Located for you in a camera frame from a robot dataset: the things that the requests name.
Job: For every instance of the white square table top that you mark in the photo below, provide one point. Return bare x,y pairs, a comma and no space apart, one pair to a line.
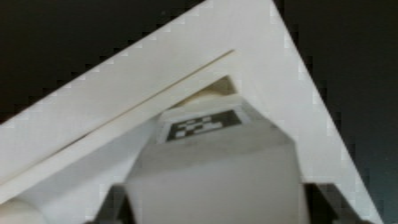
71,140

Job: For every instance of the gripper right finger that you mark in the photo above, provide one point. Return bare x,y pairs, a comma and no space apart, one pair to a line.
330,210

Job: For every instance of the white U-shaped obstacle fence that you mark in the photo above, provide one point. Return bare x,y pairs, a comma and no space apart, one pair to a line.
238,24

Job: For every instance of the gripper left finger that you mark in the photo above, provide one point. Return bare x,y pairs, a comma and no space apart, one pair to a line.
114,213

